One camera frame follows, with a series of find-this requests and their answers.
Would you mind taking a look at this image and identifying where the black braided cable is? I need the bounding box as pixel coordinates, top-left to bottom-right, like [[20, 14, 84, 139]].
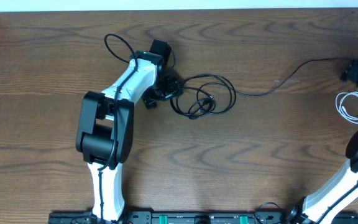
[[233, 57, 354, 97]]

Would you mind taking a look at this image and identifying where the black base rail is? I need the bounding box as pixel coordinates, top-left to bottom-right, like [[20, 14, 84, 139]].
[[47, 210, 358, 224]]

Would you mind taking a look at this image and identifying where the thick black usb cable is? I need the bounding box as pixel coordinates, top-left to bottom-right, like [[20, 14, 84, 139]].
[[169, 73, 237, 120]]

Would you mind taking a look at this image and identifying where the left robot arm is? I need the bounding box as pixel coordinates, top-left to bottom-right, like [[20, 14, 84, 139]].
[[76, 39, 180, 223]]

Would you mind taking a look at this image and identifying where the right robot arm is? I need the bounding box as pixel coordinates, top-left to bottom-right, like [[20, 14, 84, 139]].
[[282, 59, 358, 224]]

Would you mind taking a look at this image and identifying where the black and white cable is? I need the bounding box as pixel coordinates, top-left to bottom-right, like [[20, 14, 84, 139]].
[[334, 91, 358, 124]]

